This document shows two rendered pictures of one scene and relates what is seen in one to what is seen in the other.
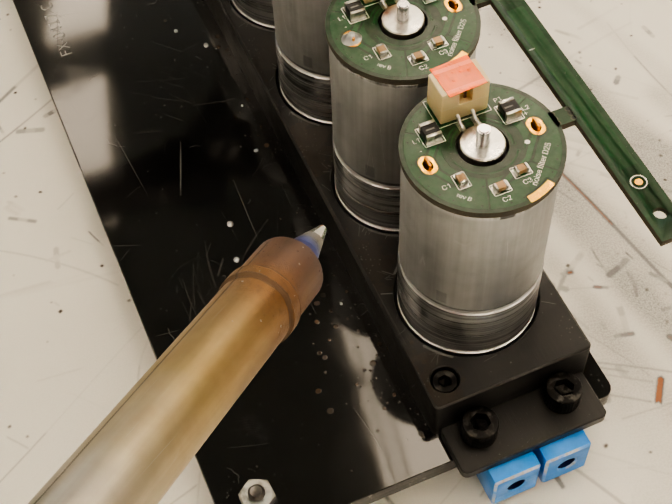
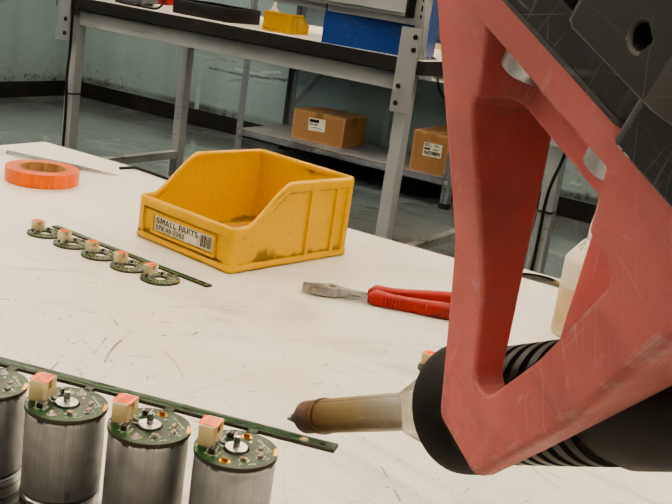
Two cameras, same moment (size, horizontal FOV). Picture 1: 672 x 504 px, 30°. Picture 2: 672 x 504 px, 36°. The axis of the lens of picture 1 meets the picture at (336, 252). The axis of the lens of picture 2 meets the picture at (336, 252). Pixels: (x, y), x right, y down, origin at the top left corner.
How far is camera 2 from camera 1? 0.20 m
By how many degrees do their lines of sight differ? 58
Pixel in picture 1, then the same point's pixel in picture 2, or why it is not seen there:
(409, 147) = (210, 458)
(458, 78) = (212, 421)
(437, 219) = (241, 484)
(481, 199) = (259, 462)
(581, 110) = (256, 427)
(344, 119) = (135, 491)
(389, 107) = (167, 464)
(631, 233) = not seen: outside the picture
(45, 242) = not seen: outside the picture
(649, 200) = (314, 441)
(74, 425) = not seen: outside the picture
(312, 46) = (71, 482)
